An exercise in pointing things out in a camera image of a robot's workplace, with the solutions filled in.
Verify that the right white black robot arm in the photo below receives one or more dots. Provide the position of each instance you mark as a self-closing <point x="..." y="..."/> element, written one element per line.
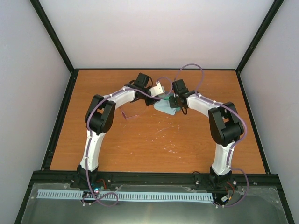
<point x="226" y="127"/>

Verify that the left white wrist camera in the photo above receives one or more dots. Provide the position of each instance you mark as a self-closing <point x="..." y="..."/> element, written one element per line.
<point x="156" y="90"/>

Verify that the light blue cleaning cloth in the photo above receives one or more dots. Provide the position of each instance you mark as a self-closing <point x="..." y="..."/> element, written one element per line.
<point x="164" y="106"/>

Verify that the light blue cable duct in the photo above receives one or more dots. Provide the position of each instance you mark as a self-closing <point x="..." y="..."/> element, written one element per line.
<point x="129" y="196"/>

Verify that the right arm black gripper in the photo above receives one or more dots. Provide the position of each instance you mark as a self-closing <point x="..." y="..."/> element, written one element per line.
<point x="173" y="105"/>

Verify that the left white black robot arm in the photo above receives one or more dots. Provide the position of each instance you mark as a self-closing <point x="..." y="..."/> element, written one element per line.
<point x="99" y="119"/>

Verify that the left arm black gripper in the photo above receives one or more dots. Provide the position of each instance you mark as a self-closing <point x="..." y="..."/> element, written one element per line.
<point x="148" y="102"/>

